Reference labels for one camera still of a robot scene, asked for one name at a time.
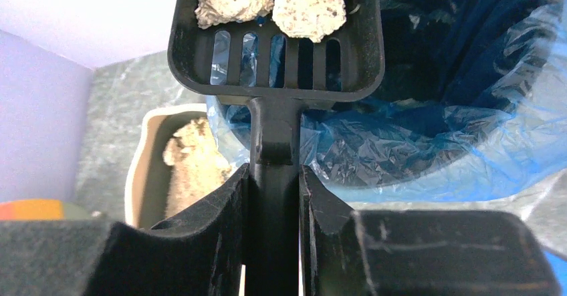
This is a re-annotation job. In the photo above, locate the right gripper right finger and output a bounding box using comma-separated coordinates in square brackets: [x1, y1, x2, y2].
[299, 166, 563, 295]

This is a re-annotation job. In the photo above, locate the litter clump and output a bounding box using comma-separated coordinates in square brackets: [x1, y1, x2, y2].
[195, 0, 274, 29]
[271, 0, 346, 43]

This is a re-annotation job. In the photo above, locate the blue plastic bin liner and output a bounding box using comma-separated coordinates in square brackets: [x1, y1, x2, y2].
[205, 0, 567, 204]

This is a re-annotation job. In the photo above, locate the beige litter box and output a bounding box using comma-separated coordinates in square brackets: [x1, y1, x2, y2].
[124, 104, 207, 229]

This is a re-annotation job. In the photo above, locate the beige cylindrical container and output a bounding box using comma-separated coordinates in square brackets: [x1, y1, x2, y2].
[1, 199, 104, 221]

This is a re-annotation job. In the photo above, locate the blue sheet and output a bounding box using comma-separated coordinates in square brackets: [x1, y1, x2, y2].
[544, 247, 566, 285]

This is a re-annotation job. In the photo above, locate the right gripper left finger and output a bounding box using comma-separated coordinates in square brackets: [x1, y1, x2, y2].
[84, 164, 249, 295]

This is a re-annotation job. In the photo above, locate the cat litter pile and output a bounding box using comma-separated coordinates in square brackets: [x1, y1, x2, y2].
[162, 118, 233, 218]

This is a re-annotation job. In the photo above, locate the black litter scoop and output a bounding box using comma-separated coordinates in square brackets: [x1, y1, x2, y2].
[168, 0, 385, 295]

